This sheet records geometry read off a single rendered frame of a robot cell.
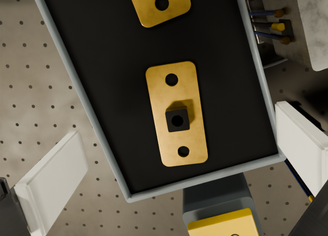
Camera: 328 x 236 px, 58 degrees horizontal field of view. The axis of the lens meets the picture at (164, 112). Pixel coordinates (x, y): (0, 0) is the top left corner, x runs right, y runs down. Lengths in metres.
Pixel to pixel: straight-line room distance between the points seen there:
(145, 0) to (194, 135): 0.11
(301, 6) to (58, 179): 0.23
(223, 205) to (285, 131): 0.14
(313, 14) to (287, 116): 0.14
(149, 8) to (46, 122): 0.62
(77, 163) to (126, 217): 0.69
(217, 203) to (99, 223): 0.64
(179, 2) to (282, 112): 0.10
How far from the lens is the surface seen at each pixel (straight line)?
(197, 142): 0.24
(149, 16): 0.22
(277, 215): 0.88
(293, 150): 0.18
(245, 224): 0.29
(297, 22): 0.30
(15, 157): 0.89
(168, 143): 0.24
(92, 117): 0.24
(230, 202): 0.30
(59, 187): 0.18
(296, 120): 0.17
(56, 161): 0.18
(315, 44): 0.30
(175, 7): 0.22
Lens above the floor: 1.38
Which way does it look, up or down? 71 degrees down
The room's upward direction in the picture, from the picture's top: 167 degrees counter-clockwise
